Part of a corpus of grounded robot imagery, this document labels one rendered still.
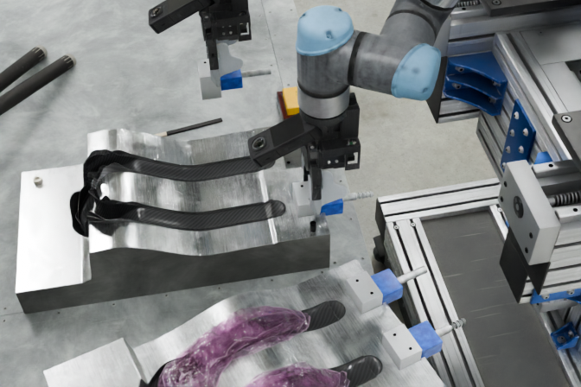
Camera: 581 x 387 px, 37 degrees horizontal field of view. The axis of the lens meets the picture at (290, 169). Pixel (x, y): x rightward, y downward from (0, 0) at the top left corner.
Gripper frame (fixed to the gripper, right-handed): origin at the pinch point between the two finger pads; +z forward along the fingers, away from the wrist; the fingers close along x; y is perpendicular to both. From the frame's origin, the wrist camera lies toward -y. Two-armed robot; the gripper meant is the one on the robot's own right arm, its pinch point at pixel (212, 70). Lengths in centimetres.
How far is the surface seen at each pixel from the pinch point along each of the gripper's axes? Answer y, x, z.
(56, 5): -31, 47, 15
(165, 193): -10.8, -23.5, 4.8
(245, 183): 2.6, -22.4, 6.4
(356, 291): 16, -47, 7
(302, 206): 10.6, -31.5, 3.8
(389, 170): 53, 54, 95
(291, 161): 11.5, -16.6, 8.8
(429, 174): 65, 50, 95
